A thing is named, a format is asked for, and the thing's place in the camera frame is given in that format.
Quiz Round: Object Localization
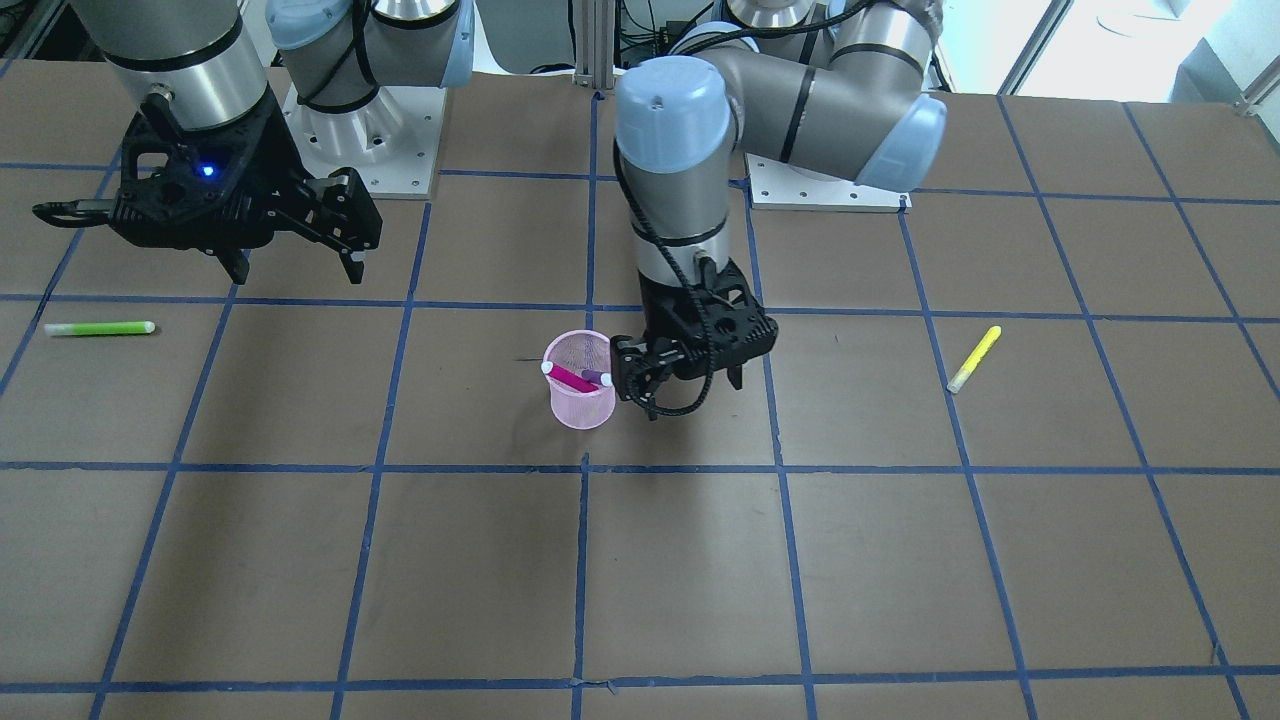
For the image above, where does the yellow pen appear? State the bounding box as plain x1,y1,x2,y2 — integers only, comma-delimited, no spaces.
946,325,1004,395

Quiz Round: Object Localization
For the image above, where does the purple pen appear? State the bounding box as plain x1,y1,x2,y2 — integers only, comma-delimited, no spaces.
579,369,613,387

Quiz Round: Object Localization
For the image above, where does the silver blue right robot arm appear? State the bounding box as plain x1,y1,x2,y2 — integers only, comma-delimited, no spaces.
32,1,477,284

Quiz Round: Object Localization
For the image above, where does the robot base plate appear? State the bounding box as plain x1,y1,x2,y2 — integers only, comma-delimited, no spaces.
282,87,449,201

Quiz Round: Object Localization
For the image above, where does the green pen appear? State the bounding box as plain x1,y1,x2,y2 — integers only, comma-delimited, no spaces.
42,322,157,337

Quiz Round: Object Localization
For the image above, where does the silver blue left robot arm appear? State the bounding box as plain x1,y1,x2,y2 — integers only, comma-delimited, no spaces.
611,1,947,419

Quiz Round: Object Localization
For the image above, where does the pink mesh cup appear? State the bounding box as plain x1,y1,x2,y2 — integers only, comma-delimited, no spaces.
540,329,617,430

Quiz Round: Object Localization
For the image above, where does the pink pen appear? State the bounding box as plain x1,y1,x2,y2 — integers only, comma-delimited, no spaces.
540,361,600,395

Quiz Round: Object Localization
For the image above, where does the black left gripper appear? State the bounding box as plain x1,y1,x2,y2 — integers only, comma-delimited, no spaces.
611,258,780,419

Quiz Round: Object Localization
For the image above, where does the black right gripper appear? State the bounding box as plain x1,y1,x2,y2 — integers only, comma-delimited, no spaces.
32,95,383,284

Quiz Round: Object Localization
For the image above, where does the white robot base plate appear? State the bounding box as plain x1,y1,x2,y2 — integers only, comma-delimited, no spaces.
744,152,913,214

